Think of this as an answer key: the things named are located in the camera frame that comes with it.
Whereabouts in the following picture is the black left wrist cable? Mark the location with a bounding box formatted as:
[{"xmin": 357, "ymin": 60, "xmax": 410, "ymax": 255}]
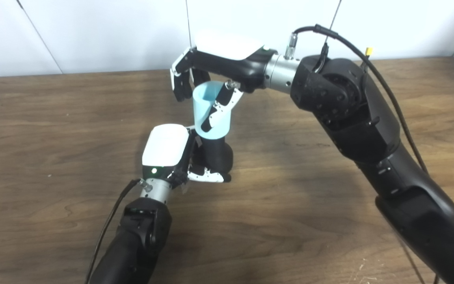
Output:
[{"xmin": 84, "ymin": 178, "xmax": 153, "ymax": 284}]

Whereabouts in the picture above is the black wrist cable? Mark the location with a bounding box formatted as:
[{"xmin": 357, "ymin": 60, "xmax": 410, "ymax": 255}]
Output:
[
  {"xmin": 284, "ymin": 24, "xmax": 428, "ymax": 174},
  {"xmin": 84, "ymin": 178, "xmax": 153, "ymax": 284}
]

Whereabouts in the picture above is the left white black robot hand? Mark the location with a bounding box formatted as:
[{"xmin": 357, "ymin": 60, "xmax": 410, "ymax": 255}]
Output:
[{"xmin": 141, "ymin": 123, "xmax": 232, "ymax": 188}]

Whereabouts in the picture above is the black funnel-shaped nozzle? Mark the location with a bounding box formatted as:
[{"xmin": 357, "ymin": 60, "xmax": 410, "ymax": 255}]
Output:
[{"xmin": 195, "ymin": 136, "xmax": 234, "ymax": 177}]

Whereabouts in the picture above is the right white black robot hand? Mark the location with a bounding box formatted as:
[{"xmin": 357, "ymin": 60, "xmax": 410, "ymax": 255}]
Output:
[{"xmin": 170, "ymin": 34, "xmax": 279, "ymax": 134}]

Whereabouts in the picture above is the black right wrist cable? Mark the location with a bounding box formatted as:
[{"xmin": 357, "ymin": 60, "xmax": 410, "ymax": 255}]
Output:
[{"xmin": 284, "ymin": 24, "xmax": 428, "ymax": 174}]

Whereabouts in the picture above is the light-blue short hose piece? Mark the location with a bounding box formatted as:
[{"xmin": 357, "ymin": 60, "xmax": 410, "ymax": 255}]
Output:
[{"xmin": 192, "ymin": 81, "xmax": 232, "ymax": 140}]

